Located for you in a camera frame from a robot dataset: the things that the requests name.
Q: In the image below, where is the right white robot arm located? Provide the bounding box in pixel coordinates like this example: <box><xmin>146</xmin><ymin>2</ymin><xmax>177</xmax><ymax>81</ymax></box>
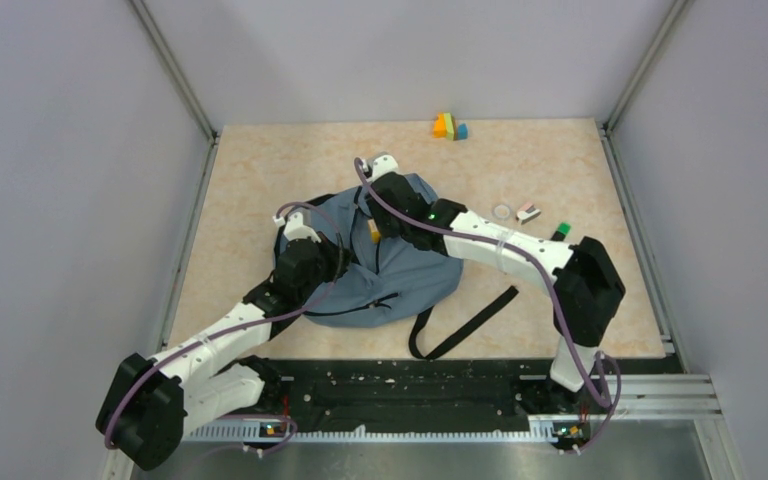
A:
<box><xmin>357</xmin><ymin>167</ymin><xmax>625</xmax><ymax>412</ymax></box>

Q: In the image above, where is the orange pencil sharpener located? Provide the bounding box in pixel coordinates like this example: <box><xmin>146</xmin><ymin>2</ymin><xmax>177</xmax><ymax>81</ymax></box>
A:
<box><xmin>367</xmin><ymin>219</ymin><xmax>382</xmax><ymax>244</ymax></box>

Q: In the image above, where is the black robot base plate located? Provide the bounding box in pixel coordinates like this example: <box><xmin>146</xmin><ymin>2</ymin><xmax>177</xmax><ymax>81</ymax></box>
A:
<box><xmin>216</xmin><ymin>357</ymin><xmax>617</xmax><ymax>439</ymax></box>

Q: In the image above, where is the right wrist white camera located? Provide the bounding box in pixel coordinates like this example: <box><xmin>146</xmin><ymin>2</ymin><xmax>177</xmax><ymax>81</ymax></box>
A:
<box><xmin>360</xmin><ymin>153</ymin><xmax>399</xmax><ymax>183</ymax></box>

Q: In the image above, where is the colourful sticky note stack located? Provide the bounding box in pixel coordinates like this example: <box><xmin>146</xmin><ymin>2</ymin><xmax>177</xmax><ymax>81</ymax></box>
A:
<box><xmin>431</xmin><ymin>112</ymin><xmax>469</xmax><ymax>141</ymax></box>

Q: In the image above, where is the wrist white camera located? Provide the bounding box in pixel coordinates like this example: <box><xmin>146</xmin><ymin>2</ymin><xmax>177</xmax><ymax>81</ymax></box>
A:
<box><xmin>360</xmin><ymin>153</ymin><xmax>399</xmax><ymax>183</ymax></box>
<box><xmin>273</xmin><ymin>209</ymin><xmax>321</xmax><ymax>243</ymax></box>

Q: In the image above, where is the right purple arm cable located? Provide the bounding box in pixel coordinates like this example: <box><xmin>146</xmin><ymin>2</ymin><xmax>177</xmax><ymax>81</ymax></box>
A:
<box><xmin>353</xmin><ymin>156</ymin><xmax>624</xmax><ymax>458</ymax></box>

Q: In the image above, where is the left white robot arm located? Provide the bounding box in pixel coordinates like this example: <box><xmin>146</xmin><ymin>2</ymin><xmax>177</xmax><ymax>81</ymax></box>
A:
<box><xmin>95</xmin><ymin>236</ymin><xmax>352</xmax><ymax>470</ymax></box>

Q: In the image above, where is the green and black highlighter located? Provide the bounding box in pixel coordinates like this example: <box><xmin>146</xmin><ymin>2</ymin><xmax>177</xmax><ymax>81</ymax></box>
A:
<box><xmin>550</xmin><ymin>222</ymin><xmax>571</xmax><ymax>241</ymax></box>

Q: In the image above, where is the aluminium frame rail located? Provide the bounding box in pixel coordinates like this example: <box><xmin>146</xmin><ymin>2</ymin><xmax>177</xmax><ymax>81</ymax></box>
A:
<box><xmin>102</xmin><ymin>374</ymin><xmax>743</xmax><ymax>480</ymax></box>

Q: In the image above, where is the blue-grey student backpack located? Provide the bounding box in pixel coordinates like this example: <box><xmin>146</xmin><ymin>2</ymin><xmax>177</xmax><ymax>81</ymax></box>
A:
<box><xmin>274</xmin><ymin>187</ymin><xmax>519</xmax><ymax>360</ymax></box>

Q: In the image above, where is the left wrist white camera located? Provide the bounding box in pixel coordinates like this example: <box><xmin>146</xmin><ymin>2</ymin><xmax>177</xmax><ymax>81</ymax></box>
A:
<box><xmin>273</xmin><ymin>209</ymin><xmax>321</xmax><ymax>243</ymax></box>

